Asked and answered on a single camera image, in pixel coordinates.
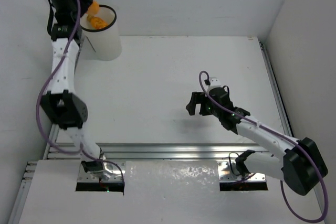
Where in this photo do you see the white cylindrical bin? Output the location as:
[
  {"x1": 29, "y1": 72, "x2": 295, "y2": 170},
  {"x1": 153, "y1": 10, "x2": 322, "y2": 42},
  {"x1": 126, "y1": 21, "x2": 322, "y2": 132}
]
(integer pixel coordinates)
[{"x1": 80, "y1": 4, "x2": 122, "y2": 61}]

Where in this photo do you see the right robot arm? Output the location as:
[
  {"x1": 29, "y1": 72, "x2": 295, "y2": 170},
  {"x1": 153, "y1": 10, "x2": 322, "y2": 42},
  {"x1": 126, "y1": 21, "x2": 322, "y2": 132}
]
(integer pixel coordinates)
[{"x1": 186, "y1": 86, "x2": 328, "y2": 196}]

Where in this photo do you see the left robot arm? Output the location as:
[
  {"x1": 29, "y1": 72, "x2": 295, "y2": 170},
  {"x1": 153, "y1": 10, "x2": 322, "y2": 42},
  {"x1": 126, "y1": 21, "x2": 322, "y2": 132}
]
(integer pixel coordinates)
[{"x1": 39, "y1": 0, "x2": 106, "y2": 174}]

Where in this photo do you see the orange bottle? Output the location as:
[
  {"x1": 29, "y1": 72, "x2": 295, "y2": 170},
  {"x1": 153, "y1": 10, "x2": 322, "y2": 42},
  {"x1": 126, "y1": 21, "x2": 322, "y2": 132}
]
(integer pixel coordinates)
[
  {"x1": 87, "y1": 1, "x2": 100, "y2": 16},
  {"x1": 87, "y1": 15, "x2": 108, "y2": 30}
]

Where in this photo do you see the white foam pad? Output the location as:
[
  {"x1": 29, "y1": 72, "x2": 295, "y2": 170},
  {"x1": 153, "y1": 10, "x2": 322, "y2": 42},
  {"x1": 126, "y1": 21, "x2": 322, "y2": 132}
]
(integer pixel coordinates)
[{"x1": 124, "y1": 161, "x2": 219, "y2": 196}]

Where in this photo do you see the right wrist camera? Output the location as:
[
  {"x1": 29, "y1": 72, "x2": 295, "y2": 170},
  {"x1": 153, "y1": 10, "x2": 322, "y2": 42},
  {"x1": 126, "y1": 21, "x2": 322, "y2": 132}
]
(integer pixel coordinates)
[{"x1": 206, "y1": 77, "x2": 222, "y2": 91}]

